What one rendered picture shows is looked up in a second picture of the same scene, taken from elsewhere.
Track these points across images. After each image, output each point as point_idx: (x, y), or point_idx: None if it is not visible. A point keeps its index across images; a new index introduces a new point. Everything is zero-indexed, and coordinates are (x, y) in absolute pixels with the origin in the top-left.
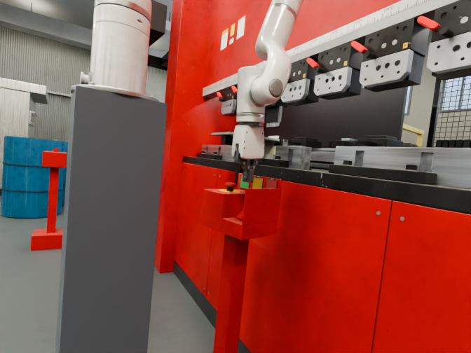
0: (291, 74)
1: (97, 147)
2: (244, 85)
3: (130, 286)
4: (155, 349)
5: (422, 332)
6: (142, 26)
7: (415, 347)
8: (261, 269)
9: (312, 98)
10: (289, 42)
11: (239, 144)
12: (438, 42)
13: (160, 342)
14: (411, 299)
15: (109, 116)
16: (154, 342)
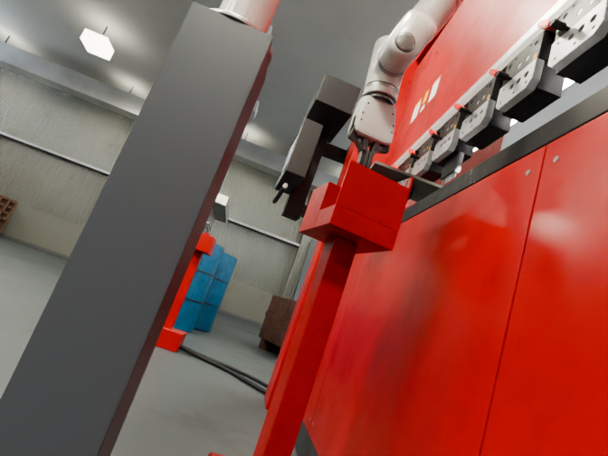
0: (475, 104)
1: (192, 53)
2: (375, 54)
3: (173, 202)
4: (206, 452)
5: (568, 314)
6: None
7: (555, 348)
8: (380, 346)
9: (498, 125)
10: (479, 72)
11: (356, 116)
12: None
13: (218, 452)
14: (557, 269)
15: (213, 32)
16: (210, 448)
